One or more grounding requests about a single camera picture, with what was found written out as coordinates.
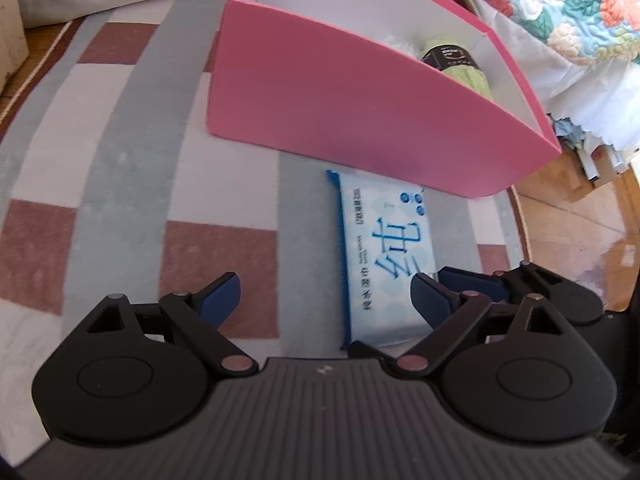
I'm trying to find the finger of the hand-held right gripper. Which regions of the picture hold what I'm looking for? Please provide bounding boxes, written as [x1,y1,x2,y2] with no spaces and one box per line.
[437,261,566,304]

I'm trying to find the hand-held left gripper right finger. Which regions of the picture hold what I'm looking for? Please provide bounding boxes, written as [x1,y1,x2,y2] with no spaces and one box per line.
[392,274,576,378]

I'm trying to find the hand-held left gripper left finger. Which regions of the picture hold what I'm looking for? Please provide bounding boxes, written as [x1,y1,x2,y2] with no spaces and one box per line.
[82,272,260,380]

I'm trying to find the blue wet wipes pack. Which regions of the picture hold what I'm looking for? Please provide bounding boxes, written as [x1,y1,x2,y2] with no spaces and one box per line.
[326,170,453,351]

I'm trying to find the green yarn ball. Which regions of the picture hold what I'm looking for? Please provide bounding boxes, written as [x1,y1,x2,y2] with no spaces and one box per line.
[420,35,483,98]

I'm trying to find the pink cardboard box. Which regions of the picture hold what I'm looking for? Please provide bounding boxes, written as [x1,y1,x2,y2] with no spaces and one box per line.
[206,0,563,200]

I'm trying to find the checkered rug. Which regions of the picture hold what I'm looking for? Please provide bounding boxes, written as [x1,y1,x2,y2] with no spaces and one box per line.
[0,0,531,461]

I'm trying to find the papers under bed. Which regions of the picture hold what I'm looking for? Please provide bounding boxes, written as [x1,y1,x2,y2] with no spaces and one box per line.
[550,115,640,191]

